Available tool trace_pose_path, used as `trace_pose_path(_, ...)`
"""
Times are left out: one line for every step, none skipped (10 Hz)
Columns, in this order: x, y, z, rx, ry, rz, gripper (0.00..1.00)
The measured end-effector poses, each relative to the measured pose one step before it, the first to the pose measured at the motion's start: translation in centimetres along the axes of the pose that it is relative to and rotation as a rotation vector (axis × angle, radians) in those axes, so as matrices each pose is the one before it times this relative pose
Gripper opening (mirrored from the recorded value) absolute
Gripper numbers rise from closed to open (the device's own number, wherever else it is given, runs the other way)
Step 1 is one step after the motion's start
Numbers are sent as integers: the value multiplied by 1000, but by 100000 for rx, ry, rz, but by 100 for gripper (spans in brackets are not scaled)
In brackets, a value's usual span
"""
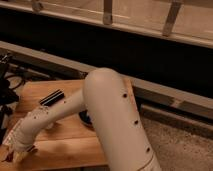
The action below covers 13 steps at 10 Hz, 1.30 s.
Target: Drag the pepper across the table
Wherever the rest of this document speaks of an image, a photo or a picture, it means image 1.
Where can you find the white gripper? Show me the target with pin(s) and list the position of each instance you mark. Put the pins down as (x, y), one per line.
(14, 140)

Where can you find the red and yellow pepper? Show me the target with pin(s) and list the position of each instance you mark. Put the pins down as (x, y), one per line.
(13, 156)

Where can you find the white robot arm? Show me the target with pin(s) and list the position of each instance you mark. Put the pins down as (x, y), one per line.
(114, 118)

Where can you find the black rectangular bar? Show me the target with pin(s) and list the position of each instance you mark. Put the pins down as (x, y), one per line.
(52, 98)

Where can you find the dark round object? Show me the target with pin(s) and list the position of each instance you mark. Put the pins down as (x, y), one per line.
(85, 118)

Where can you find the black camera stand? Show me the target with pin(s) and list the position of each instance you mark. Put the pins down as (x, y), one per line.
(7, 96)

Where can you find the metal bracket left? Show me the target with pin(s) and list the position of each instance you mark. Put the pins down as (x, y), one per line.
(36, 5)

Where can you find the metal bracket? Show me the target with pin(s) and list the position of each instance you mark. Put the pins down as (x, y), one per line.
(36, 5)
(107, 12)
(171, 17)

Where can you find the metal window rail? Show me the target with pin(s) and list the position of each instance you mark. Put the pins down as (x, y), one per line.
(99, 80)

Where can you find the metal bracket middle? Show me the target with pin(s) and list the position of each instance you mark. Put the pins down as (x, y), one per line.
(107, 12)

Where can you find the metal bracket right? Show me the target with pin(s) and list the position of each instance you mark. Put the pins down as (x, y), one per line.
(171, 17)

